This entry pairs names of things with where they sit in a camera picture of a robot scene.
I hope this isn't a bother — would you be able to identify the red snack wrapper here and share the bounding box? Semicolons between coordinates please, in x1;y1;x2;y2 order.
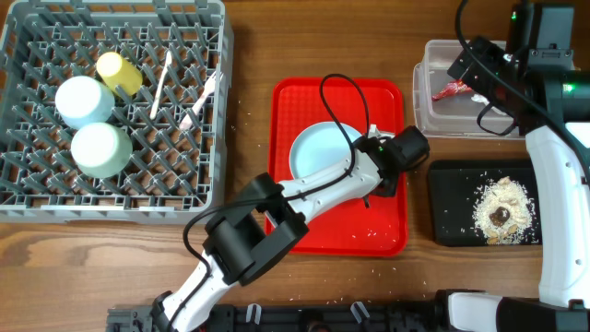
431;79;472;101

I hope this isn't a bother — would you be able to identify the light blue plate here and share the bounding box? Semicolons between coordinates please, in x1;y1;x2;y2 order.
289;122;350;179

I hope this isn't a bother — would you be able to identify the white plastic fork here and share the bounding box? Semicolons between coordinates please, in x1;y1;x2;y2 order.
179;72;218;130

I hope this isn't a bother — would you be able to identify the white plastic spoon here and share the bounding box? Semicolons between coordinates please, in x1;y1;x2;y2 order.
149;50;172;120

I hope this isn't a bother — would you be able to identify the green plastic bowl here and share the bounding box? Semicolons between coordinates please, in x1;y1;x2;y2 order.
71;123;133;178

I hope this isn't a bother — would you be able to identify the yellow plastic cup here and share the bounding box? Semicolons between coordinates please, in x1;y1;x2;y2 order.
96;52;143;97

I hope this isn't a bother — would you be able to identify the light blue bowl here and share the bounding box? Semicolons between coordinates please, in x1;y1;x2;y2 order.
54;76;115;129

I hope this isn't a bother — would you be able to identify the white napkin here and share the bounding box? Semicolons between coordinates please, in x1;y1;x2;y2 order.
471;93;506;116

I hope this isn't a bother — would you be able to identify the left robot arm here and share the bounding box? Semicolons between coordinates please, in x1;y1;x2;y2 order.
150;125;430;331

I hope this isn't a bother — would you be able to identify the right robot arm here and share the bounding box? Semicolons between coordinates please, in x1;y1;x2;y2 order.
437;1;589;331

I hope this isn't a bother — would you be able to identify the grey dishwasher rack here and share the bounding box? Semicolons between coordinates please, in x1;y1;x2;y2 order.
1;1;234;224

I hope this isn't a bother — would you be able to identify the black tray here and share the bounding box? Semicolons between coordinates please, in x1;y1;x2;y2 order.
427;160;541;247

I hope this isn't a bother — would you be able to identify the clear plastic bin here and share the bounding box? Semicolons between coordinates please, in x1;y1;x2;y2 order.
412;40;513;139

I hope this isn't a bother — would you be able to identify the red plastic tray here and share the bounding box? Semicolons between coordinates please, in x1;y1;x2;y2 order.
267;77;408;257

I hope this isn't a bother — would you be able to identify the white rice pile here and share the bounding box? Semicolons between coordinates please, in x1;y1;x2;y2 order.
459;176;542;245

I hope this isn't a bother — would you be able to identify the brown food scrap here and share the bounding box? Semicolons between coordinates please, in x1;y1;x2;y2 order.
489;207;511;227

